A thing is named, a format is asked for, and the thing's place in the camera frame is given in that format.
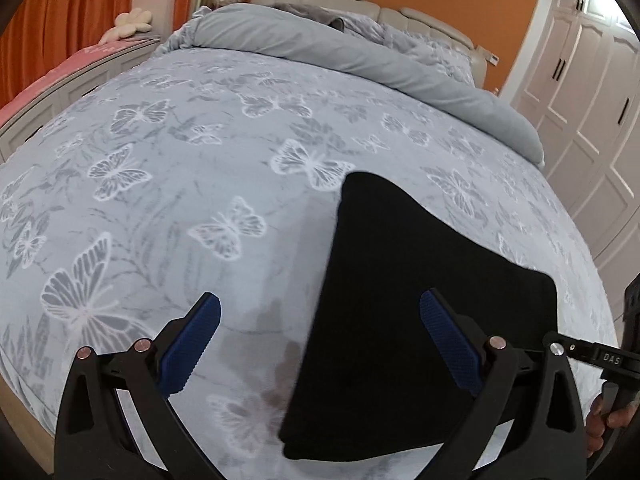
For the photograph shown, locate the grey patterned pillow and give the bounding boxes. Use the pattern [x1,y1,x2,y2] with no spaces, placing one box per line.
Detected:
[271,1,474,86]

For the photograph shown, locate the orange curtain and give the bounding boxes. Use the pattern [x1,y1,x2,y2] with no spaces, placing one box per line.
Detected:
[1,0,191,104]

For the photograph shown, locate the person right hand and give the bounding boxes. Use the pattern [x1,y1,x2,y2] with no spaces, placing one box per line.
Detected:
[585,394,639,457]

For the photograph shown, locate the grey folded duvet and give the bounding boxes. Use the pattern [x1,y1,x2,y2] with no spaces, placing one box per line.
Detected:
[154,3,544,168]

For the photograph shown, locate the pink bench cushion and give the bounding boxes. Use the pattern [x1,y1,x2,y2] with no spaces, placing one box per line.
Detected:
[1,37,160,125]

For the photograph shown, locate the white panelled wardrobe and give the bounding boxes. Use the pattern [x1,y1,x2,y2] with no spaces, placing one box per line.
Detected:
[508,0,640,281]

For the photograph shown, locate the black pants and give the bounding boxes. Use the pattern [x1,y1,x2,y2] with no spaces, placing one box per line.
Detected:
[279,172,558,462]

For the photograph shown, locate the butterfly pattern grey bedspread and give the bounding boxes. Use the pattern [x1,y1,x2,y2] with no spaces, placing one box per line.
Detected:
[1,49,616,479]

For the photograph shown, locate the beige padded headboard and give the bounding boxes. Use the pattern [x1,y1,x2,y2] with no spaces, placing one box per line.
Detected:
[250,0,487,88]

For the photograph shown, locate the white flower plush toy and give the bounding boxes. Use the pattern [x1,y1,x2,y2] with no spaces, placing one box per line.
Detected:
[99,8,153,44]

